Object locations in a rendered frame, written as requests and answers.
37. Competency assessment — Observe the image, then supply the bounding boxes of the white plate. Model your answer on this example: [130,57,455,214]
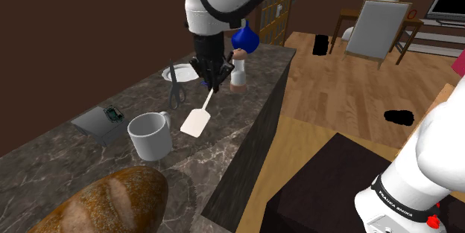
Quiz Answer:
[161,63,201,83]

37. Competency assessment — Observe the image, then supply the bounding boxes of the black scissors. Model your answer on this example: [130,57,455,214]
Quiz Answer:
[168,59,187,111]

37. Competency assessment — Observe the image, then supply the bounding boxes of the wooden dining table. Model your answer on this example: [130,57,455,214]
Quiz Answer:
[328,7,426,66]

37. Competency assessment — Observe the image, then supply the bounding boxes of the pink object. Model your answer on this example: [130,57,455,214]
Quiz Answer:
[451,48,465,78]

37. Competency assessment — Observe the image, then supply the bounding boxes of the wooden lattice door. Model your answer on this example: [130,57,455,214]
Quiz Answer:
[258,0,294,48]

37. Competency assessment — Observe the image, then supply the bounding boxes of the white spatula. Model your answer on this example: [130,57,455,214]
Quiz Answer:
[180,80,215,138]

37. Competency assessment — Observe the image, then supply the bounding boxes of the green circuit board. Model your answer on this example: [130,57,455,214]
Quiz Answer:
[103,105,125,123]

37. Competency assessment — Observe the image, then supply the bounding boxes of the brown bread loaf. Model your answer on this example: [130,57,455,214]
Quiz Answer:
[25,166,169,233]

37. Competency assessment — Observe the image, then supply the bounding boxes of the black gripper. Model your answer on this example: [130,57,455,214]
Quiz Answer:
[188,33,235,94]

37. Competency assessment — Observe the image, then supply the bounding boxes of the white mug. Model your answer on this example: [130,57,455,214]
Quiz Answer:
[127,111,174,162]

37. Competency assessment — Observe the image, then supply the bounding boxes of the white television stand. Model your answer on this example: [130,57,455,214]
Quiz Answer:
[393,18,465,59]

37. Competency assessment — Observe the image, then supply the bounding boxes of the grey box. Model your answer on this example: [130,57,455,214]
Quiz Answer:
[70,106,129,148]

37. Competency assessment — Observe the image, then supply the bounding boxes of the wooden and white pepper mill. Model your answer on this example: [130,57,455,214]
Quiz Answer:
[229,48,249,94]

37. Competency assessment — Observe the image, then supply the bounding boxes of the blue vase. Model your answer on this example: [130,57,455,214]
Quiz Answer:
[231,19,261,55]

